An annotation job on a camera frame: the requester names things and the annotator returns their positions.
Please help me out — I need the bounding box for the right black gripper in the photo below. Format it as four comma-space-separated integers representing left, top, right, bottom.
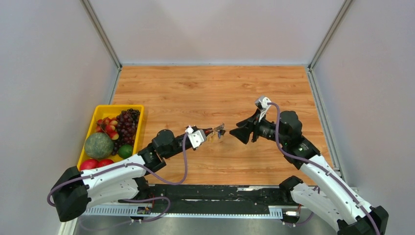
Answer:
229, 108, 287, 145

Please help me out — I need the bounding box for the keyring tool with keys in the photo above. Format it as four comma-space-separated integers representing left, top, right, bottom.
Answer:
207, 122, 226, 141

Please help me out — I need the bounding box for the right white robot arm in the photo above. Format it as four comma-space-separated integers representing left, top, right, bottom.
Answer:
230, 110, 389, 235

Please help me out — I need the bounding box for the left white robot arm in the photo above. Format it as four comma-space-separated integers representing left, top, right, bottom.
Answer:
46, 126, 214, 222

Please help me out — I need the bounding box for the dark grape bunch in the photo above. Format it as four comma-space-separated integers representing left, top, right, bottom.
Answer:
112, 108, 140, 156

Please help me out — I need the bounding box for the green lime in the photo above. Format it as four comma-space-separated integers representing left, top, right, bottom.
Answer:
117, 144, 133, 159

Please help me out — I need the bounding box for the small red lychee cluster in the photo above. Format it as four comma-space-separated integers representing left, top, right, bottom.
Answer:
95, 117, 119, 141

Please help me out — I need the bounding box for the yellow plastic bin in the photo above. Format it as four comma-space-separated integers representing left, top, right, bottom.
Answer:
77, 105, 144, 178

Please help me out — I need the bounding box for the green melon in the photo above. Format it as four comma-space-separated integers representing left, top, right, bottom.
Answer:
84, 133, 114, 160

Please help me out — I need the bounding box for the red apple right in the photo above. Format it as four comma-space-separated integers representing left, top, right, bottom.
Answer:
96, 159, 114, 168

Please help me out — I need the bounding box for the red apple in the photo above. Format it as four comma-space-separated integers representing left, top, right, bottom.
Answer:
79, 159, 99, 171
96, 159, 114, 168

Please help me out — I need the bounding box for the red apple left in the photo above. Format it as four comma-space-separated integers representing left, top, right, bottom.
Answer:
79, 159, 99, 171

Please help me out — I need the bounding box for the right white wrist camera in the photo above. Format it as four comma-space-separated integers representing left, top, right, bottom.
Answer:
255, 95, 272, 122

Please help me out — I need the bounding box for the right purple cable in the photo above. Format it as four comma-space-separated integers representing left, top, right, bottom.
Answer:
267, 102, 382, 235

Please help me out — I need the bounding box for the purple cable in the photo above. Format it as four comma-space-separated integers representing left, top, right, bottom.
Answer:
267, 102, 382, 235
46, 133, 190, 224

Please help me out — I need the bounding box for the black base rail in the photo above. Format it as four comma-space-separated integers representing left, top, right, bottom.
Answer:
133, 184, 301, 224

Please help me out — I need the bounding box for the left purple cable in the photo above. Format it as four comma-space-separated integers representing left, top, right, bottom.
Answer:
46, 133, 190, 224

